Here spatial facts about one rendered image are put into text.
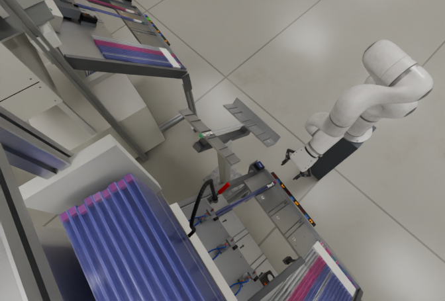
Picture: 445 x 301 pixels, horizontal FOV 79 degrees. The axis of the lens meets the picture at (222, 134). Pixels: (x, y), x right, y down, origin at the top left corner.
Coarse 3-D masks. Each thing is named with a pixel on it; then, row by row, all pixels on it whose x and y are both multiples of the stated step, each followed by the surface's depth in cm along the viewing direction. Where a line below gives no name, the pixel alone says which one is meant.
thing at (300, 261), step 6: (300, 258) 68; (294, 264) 67; (300, 264) 67; (288, 270) 67; (294, 270) 67; (276, 276) 68; (282, 276) 66; (288, 276) 66; (270, 282) 66; (276, 282) 66; (264, 288) 65; (270, 288) 65; (258, 294) 65; (264, 294) 65; (252, 300) 64; (258, 300) 64
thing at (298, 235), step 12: (252, 180) 131; (264, 180) 137; (252, 192) 124; (264, 192) 130; (276, 192) 136; (264, 204) 123; (276, 204) 129; (288, 204) 134; (276, 216) 122; (288, 216) 127; (288, 228) 121; (300, 228) 126; (288, 240) 116; (300, 240) 121; (312, 240) 125; (300, 252) 115
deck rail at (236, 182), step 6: (264, 168) 142; (246, 174) 130; (252, 174) 132; (234, 180) 121; (240, 180) 124; (222, 186) 114; (234, 186) 125; (204, 192) 106; (210, 192) 107; (216, 192) 110; (192, 198) 100; (180, 204) 95; (186, 204) 96
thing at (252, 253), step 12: (216, 204) 106; (228, 204) 110; (228, 216) 106; (228, 228) 102; (240, 228) 105; (240, 240) 101; (252, 240) 104; (252, 252) 100; (252, 264) 96; (264, 264) 100; (276, 288) 95; (264, 300) 89
